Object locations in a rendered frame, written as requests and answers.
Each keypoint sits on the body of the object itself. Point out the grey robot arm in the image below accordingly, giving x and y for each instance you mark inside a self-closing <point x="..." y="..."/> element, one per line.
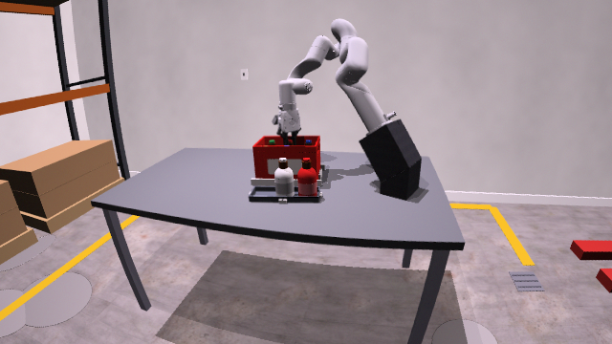
<point x="347" y="77"/>

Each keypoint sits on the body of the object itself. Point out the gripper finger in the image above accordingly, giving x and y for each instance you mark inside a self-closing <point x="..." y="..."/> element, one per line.
<point x="294" y="135"/>
<point x="284" y="136"/>

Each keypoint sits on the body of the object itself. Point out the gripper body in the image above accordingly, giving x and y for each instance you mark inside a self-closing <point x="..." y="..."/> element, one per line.
<point x="289" y="120"/>

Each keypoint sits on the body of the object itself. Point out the white bottle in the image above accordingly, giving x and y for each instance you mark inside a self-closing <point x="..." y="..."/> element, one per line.
<point x="284" y="179"/>

